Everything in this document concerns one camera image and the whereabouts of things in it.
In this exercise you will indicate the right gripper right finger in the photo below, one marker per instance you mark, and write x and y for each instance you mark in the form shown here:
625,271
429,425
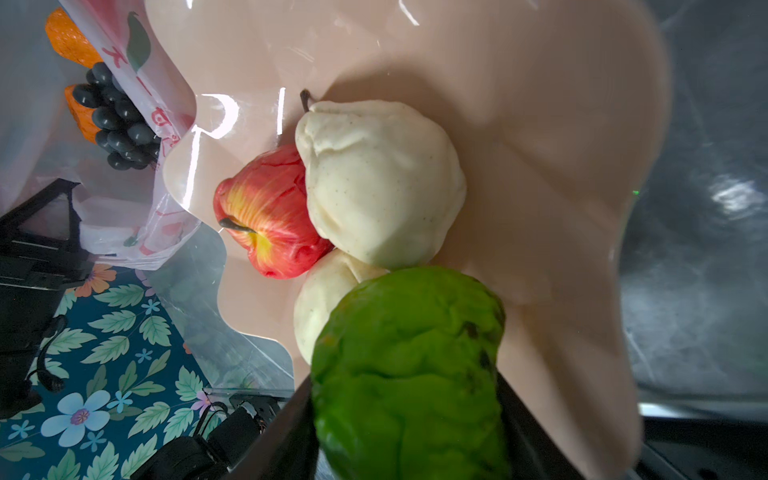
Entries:
533,454

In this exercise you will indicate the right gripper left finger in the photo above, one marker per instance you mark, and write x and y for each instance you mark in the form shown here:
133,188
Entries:
289,448

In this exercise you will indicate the fake green apple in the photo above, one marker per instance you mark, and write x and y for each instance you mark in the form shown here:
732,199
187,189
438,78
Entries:
404,379

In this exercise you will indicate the fake beige garlic bulb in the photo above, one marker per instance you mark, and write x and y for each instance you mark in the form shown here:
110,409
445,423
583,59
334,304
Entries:
326,283

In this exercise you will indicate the fake red apple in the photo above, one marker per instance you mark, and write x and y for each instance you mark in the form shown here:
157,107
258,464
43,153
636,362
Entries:
264,208

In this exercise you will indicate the fake beige ginger root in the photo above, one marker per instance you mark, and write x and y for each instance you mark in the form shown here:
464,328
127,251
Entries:
384,182

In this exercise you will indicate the pink plastic bag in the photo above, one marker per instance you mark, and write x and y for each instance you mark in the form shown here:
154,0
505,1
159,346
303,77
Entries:
128,218

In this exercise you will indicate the pink wavy bowl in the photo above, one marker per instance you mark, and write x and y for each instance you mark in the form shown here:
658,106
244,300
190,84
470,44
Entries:
558,110

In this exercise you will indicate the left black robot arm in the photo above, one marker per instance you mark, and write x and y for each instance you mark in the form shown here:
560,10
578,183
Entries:
35,273

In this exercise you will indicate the fake purple grapes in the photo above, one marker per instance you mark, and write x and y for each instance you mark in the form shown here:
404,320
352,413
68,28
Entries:
124,134

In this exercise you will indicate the fake orange tangerine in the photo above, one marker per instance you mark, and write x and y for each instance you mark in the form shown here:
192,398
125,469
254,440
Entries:
68,41

